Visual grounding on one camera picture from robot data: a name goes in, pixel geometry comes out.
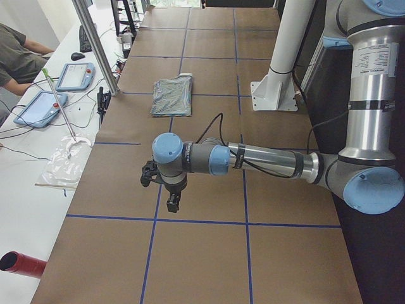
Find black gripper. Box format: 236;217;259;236
165;180;187;213

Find navy white striped polo shirt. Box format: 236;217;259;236
150;73;193;117

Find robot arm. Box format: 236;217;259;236
140;1;404;215

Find clear plastic bag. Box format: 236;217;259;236
35;132;93;189

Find black tool on table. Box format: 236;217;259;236
97;86;111;128

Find far blue teach pendant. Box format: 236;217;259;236
56;63;95;92

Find blue teach pendant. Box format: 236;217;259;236
13;90;59;128
56;63;95;92

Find near blue teach pendant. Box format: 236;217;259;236
13;90;59;128

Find red cylinder tube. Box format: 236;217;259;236
1;251;47;279

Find black computer mouse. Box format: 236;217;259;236
70;52;85;61

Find black keyboard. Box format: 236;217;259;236
78;25;92;53

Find metal rod green tip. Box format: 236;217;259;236
42;68;77;143

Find person in grey shirt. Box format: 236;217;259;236
1;24;54;96

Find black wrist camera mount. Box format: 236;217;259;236
140;160;164;187

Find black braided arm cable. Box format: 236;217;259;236
194;113;294;178

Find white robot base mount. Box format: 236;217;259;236
251;0;316;111

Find aluminium profile post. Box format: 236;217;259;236
72;0;119;96

